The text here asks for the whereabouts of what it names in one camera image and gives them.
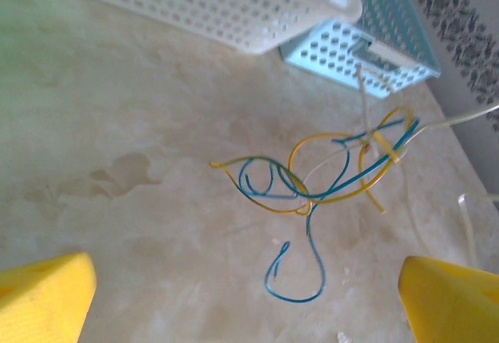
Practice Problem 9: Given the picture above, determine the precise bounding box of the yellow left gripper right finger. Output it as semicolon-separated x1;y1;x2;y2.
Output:
398;256;499;343

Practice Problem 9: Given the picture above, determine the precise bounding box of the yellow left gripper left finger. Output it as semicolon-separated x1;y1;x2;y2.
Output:
0;252;97;343

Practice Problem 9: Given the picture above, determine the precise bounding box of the white cable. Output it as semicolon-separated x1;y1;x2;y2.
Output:
457;192;499;267
303;102;499;256

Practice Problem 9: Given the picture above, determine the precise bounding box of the blue cable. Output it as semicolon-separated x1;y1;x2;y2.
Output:
264;118;421;304
238;157;310;200

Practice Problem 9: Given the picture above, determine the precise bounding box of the yellow-green cable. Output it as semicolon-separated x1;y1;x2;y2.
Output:
209;155;313;217
287;104;415;214

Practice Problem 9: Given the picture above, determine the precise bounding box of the light blue plastic basket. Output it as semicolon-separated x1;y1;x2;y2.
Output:
278;0;442;99

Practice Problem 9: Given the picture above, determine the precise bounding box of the white plastic basket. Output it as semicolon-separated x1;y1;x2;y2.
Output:
50;0;363;55

